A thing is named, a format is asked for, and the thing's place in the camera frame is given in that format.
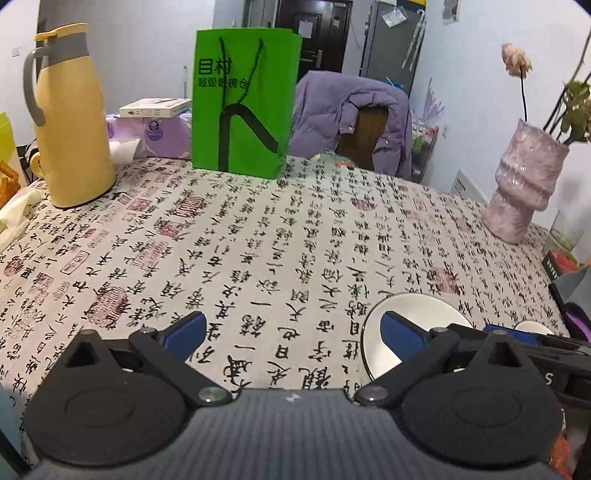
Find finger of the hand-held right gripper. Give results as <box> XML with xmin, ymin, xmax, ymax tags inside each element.
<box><xmin>482</xmin><ymin>323</ymin><xmax>591</xmax><ymax>360</ymax></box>

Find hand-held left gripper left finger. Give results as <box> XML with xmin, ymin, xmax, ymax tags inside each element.
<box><xmin>62</xmin><ymin>310</ymin><xmax>234</xmax><ymax>408</ymax></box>

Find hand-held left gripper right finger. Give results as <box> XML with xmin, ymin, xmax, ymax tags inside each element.
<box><xmin>353</xmin><ymin>311</ymin><xmax>525</xmax><ymax>408</ymax></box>

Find white bowl dark rim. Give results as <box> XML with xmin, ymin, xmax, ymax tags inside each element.
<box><xmin>514</xmin><ymin>320</ymin><xmax>556</xmax><ymax>336</ymax></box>

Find large cream plate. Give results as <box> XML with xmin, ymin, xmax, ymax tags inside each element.
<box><xmin>362</xmin><ymin>293</ymin><xmax>472</xmax><ymax>382</ymax></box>

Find grey and purple cloth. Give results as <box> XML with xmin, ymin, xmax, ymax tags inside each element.
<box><xmin>549</xmin><ymin>268</ymin><xmax>591</xmax><ymax>342</ymax></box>

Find red box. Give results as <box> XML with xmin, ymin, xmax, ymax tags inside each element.
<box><xmin>542</xmin><ymin>251</ymin><xmax>580</xmax><ymax>273</ymax></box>

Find clear glass cup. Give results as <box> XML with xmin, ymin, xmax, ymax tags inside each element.
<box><xmin>549</xmin><ymin>210</ymin><xmax>585</xmax><ymax>252</ymax></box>

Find calligraphy print tablecloth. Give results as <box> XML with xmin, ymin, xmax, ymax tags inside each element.
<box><xmin>0</xmin><ymin>154</ymin><xmax>591</xmax><ymax>480</ymax></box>

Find pink textured vase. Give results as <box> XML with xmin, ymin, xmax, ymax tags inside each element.
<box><xmin>482</xmin><ymin>119</ymin><xmax>571</xmax><ymax>244</ymax></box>

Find white board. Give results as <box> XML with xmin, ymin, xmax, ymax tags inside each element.
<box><xmin>450</xmin><ymin>169</ymin><xmax>490</xmax><ymax>204</ymax></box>

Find storage rack with bottles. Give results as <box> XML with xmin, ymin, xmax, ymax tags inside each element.
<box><xmin>411</xmin><ymin>117</ymin><xmax>439</xmax><ymax>183</ymax></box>

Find white tissue paper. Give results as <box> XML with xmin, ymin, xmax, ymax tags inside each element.
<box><xmin>108</xmin><ymin>140</ymin><xmax>139</xmax><ymax>162</ymax></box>

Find wooden chair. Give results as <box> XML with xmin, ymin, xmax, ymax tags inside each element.
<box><xmin>337</xmin><ymin>106</ymin><xmax>391</xmax><ymax>169</ymax></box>

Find purple tissue pack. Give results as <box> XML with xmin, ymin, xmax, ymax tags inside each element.
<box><xmin>105</xmin><ymin>113</ymin><xmax>195</xmax><ymax>162</ymax></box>

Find white gloves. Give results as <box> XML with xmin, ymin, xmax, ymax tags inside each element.
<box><xmin>0</xmin><ymin>187</ymin><xmax>47</xmax><ymax>250</ymax></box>

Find yellow ceramic mug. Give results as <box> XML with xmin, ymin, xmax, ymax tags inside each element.
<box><xmin>23</xmin><ymin>150</ymin><xmax>45</xmax><ymax>179</ymax></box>

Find white flat box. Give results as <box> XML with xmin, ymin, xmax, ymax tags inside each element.
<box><xmin>119</xmin><ymin>98</ymin><xmax>192</xmax><ymax>118</ymax></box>

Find purple padded jacket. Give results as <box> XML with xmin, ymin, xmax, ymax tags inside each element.
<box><xmin>291</xmin><ymin>70</ymin><xmax>414</xmax><ymax>178</ymax></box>

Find lime green snack bag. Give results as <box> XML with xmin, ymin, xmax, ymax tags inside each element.
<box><xmin>0</xmin><ymin>113</ymin><xmax>28</xmax><ymax>208</ymax></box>

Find green paper bag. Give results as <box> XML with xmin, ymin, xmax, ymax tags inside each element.
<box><xmin>191</xmin><ymin>28</ymin><xmax>303</xmax><ymax>178</ymax></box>

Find dried pink rose bouquet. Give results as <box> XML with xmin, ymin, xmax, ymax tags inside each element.
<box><xmin>501</xmin><ymin>41</ymin><xmax>591</xmax><ymax>144</ymax></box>

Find grey refrigerator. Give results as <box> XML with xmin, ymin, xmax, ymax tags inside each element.
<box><xmin>360</xmin><ymin>0</ymin><xmax>428</xmax><ymax>97</ymax></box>

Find folded pale umbrella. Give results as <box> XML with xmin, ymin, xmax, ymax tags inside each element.
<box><xmin>402</xmin><ymin>9</ymin><xmax>428</xmax><ymax>70</ymax></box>

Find dark brown entrance door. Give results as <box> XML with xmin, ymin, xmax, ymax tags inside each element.
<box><xmin>274</xmin><ymin>0</ymin><xmax>354</xmax><ymax>75</ymax></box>

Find yellow thermos jug grey handle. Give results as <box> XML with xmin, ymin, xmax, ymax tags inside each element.
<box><xmin>23</xmin><ymin>23</ymin><xmax>116</xmax><ymax>208</ymax></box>

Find purple wall sticker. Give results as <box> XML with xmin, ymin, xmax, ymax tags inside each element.
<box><xmin>422</xmin><ymin>78</ymin><xmax>446</xmax><ymax>125</ymax></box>

